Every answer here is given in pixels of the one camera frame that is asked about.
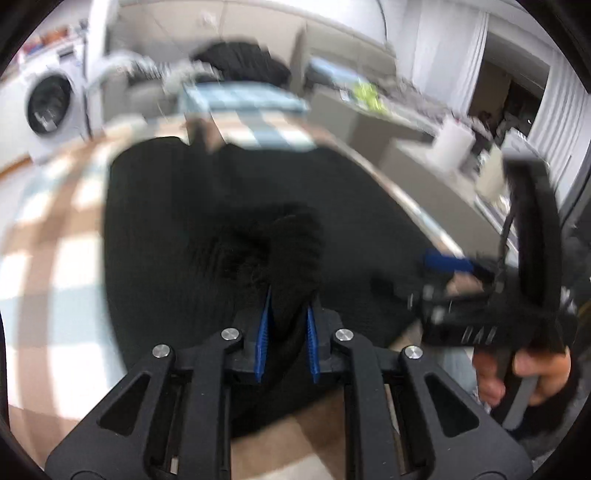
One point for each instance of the white washing machine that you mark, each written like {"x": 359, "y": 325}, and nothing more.
{"x": 55, "y": 106}

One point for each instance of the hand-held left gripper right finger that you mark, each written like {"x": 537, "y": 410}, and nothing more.
{"x": 314, "y": 344}

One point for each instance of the low beige side table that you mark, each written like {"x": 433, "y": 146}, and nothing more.
{"x": 415, "y": 166}

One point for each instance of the light grey throw blanket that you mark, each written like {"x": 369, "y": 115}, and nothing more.
{"x": 120, "y": 62}

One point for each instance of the black jacket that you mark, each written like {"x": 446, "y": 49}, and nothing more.
{"x": 240, "y": 60}

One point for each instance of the cream cylinder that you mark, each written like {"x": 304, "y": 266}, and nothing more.
{"x": 490, "y": 173}

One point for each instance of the green teapot set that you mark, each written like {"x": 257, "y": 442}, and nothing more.
{"x": 369, "y": 94}

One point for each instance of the black knit sweater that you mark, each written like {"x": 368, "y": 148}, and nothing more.
{"x": 184, "y": 207}

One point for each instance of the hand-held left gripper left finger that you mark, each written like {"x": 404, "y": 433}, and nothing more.
{"x": 263, "y": 341}

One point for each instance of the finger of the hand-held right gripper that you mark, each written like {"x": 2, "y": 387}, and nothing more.
{"x": 450, "y": 262}

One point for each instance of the beige cube side table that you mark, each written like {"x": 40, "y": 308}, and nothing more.
{"x": 332, "y": 120}

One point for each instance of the light blue pillow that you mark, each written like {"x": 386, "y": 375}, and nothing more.
{"x": 330, "y": 67}

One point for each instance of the brown blue checkered blanket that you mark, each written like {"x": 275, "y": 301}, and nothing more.
{"x": 46, "y": 277}

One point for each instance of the person's right hand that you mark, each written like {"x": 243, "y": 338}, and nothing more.
{"x": 549, "y": 369}

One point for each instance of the teal checkered tablecloth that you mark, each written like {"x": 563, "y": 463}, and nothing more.
{"x": 240, "y": 97}

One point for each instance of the white sheer curtain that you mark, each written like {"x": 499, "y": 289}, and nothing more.
{"x": 443, "y": 55}

